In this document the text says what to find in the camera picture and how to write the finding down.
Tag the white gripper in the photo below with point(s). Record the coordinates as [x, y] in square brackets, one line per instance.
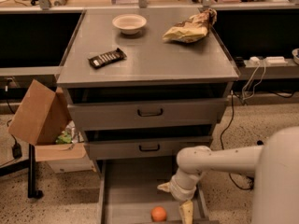
[181, 190]

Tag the orange fruit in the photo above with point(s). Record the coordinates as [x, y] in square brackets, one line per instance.
[158, 214]

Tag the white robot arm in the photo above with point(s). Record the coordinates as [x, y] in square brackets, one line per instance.
[274, 167]

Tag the grey bottom drawer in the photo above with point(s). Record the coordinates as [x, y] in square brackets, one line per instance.
[128, 191]

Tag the grey top drawer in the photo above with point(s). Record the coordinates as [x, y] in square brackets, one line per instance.
[147, 114]

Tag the grey drawer cabinet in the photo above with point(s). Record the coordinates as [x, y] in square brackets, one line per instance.
[153, 70]

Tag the green snack packet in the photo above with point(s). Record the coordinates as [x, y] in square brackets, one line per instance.
[64, 138]

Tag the black table leg left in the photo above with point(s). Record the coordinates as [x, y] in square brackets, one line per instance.
[30, 165]

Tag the brown cardboard box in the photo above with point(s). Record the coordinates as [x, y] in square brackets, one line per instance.
[40, 119]

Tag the black snack bar wrapper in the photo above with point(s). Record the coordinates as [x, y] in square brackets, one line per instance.
[107, 58]

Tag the white plug adapter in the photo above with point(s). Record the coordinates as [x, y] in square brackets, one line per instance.
[254, 59]

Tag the black plug adapter left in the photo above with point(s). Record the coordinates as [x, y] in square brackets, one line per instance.
[16, 151]

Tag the white power strip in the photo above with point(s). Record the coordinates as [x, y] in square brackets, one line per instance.
[276, 61]

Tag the yellow brown chip bag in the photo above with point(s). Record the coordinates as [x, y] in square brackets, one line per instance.
[193, 29]

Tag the white paper bowl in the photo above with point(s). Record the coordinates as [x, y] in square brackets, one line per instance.
[129, 24]

